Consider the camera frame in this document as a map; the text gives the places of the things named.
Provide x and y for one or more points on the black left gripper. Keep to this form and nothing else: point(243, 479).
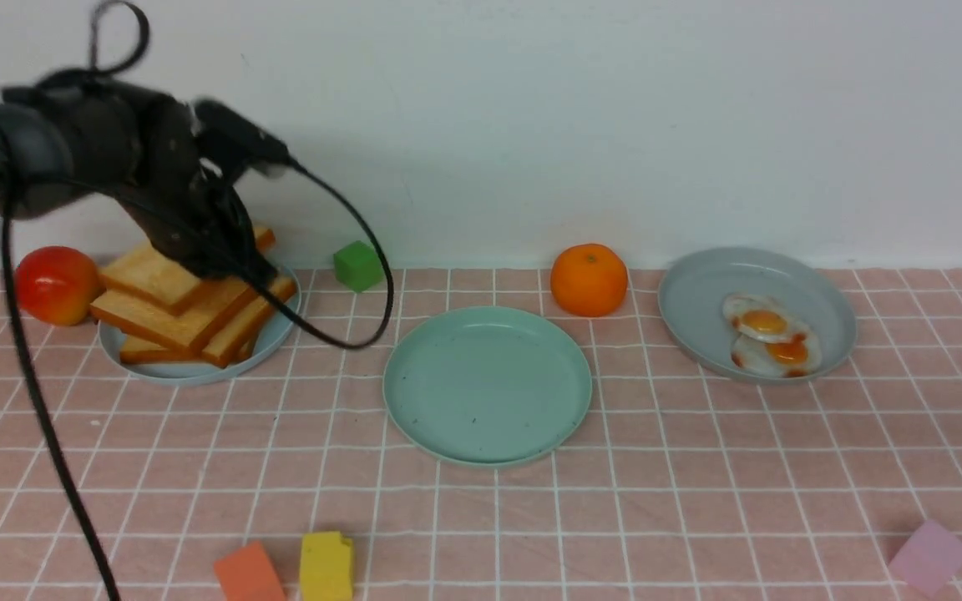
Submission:
point(146, 140)

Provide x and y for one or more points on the toast slice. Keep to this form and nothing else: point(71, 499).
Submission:
point(136, 351)
point(143, 280)
point(236, 340)
point(189, 330)

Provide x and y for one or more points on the fried egg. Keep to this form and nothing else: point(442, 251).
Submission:
point(762, 318)
point(799, 357)

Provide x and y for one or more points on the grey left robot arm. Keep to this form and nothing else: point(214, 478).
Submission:
point(37, 172)

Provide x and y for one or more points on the red yellow apple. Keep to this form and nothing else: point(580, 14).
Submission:
point(57, 285)

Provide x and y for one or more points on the light blue bread plate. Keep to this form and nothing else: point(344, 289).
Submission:
point(269, 340)

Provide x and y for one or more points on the green cube block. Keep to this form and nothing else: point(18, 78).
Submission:
point(357, 267)

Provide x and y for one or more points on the teal centre plate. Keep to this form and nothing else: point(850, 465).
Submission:
point(487, 386)

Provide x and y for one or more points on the orange block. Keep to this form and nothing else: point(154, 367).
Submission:
point(248, 574)

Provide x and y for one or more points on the yellow block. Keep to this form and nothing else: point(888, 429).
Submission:
point(326, 567)

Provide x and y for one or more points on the orange fruit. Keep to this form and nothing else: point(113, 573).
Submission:
point(589, 280)

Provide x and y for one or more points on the grey blue egg plate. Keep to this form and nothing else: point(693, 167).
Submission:
point(695, 289)

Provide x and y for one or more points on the pink checkered tablecloth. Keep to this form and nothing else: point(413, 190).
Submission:
point(678, 485)

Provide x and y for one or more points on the pink block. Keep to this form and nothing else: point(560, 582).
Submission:
point(928, 560)

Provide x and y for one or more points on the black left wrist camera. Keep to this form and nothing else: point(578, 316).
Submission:
point(239, 138)

